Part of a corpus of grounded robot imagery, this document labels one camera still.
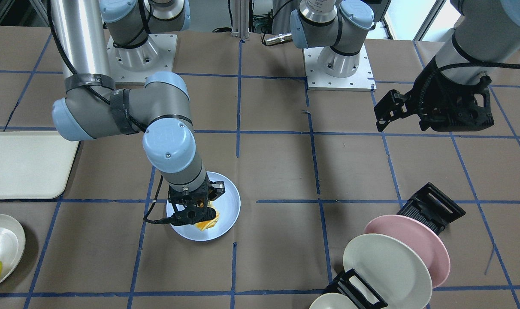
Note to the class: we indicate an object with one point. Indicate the blue plate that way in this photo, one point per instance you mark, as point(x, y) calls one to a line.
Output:
point(227, 206)

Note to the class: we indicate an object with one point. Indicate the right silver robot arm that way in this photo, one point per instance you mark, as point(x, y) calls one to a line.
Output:
point(94, 108)

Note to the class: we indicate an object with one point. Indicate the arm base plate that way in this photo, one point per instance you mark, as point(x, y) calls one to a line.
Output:
point(134, 66)
point(327, 70)

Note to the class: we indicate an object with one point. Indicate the white tray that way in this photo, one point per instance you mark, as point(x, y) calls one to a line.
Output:
point(34, 164)

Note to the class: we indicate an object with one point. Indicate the cream plate in rack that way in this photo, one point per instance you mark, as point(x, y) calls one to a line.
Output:
point(394, 270)

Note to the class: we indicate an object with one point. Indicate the cream plate with lemon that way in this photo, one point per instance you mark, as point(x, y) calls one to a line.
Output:
point(12, 245)

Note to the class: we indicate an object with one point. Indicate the pink plate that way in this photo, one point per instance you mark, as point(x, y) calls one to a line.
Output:
point(426, 243)

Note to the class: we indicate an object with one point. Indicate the cream bowl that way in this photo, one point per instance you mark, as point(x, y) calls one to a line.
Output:
point(332, 301)

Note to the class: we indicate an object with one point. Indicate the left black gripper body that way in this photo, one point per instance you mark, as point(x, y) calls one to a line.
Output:
point(418, 98)

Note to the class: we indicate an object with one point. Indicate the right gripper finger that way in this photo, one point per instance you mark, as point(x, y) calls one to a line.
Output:
point(192, 215)
point(216, 189)

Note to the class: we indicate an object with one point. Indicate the black dish rack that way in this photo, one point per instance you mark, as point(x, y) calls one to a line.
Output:
point(429, 206)

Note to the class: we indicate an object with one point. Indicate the silver flashlight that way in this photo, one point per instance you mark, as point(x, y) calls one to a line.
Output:
point(278, 39)

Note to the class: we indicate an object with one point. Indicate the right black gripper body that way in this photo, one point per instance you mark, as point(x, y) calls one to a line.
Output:
point(217, 189)

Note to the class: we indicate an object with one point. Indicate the aluminium frame post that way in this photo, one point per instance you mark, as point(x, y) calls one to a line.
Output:
point(241, 12)

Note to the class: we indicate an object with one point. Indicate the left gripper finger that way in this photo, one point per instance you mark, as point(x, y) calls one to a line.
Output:
point(393, 106)

